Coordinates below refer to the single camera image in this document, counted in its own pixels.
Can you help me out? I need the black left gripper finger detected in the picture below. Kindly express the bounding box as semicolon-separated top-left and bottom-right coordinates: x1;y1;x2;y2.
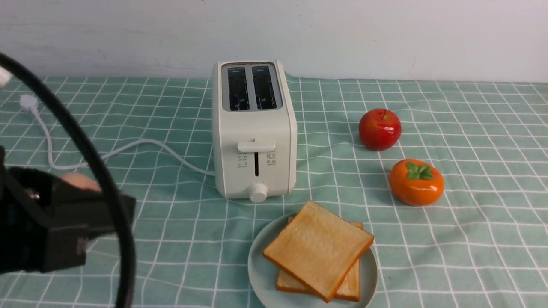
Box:
49;178;115;239
41;233;89;273

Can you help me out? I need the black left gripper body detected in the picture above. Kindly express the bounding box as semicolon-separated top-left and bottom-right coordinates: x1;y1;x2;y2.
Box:
0;148;58;274

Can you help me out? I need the toast slice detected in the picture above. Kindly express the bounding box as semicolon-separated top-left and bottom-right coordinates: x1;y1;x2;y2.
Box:
262;200;374;302
276;216;364;302

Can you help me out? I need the pink peach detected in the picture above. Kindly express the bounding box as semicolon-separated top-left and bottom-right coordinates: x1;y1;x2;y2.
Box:
60;173;101;191

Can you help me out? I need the light green round plate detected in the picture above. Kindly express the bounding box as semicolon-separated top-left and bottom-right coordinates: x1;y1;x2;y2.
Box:
248;213;378;308

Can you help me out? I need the white two-slot toaster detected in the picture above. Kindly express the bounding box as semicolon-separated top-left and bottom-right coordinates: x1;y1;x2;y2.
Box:
211;60;298;203

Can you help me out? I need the red apple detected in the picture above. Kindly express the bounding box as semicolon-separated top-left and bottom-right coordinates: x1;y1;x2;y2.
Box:
358;108;402;151

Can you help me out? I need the orange persimmon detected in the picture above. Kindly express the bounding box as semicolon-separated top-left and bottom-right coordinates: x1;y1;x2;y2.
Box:
389;159;445;207

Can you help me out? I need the green checkered tablecloth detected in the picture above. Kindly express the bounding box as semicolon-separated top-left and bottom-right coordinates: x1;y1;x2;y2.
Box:
0;74;548;308

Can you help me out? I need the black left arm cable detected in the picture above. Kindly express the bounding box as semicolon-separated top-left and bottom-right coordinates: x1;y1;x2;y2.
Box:
0;53;137;308

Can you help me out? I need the white toaster power cable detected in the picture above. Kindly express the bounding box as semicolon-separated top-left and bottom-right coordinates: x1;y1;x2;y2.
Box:
20;94;215;177

